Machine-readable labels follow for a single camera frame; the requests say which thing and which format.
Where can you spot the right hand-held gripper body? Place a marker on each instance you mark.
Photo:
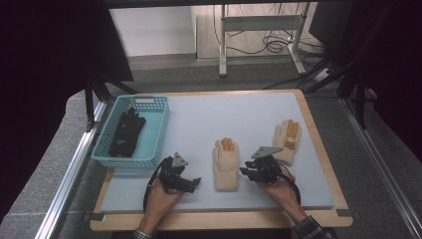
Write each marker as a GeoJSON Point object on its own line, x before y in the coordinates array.
{"type": "Point", "coordinates": [267, 166]}

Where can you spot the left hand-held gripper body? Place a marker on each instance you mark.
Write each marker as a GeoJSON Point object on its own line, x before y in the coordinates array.
{"type": "Point", "coordinates": [172, 171]}

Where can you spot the beige knit glove orange fingers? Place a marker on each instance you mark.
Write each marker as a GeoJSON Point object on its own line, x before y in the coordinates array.
{"type": "Point", "coordinates": [226, 166]}
{"type": "Point", "coordinates": [287, 139]}

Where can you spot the teal plastic basket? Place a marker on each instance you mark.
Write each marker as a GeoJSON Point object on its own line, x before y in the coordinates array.
{"type": "Point", "coordinates": [151, 132]}

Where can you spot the black glove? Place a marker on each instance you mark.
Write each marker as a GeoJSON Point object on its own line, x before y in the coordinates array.
{"type": "Point", "coordinates": [126, 132]}

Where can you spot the person's left hand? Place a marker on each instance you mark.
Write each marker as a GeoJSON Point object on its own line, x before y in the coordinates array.
{"type": "Point", "coordinates": [159, 205]}

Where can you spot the person's right hand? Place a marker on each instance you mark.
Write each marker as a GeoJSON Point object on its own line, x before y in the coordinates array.
{"type": "Point", "coordinates": [282, 195]}

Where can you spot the wooden table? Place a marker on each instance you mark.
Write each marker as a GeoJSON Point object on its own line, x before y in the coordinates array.
{"type": "Point", "coordinates": [212, 220]}

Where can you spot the grey-blue foam mat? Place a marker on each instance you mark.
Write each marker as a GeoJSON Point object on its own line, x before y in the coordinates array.
{"type": "Point", "coordinates": [232, 116]}

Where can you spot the black tripod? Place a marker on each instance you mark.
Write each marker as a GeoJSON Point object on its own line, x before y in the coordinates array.
{"type": "Point", "coordinates": [96, 89]}
{"type": "Point", "coordinates": [351, 76]}

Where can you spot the white panel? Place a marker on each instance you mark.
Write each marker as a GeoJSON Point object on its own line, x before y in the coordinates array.
{"type": "Point", "coordinates": [152, 31]}

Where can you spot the white metal stand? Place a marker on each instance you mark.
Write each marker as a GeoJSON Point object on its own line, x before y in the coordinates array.
{"type": "Point", "coordinates": [262, 23]}

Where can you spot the black curtain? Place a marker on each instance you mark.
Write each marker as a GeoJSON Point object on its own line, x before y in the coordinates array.
{"type": "Point", "coordinates": [43, 83]}
{"type": "Point", "coordinates": [391, 66]}

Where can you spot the aluminium rail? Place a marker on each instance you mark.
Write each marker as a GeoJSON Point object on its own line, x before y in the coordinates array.
{"type": "Point", "coordinates": [71, 166]}
{"type": "Point", "coordinates": [384, 169]}

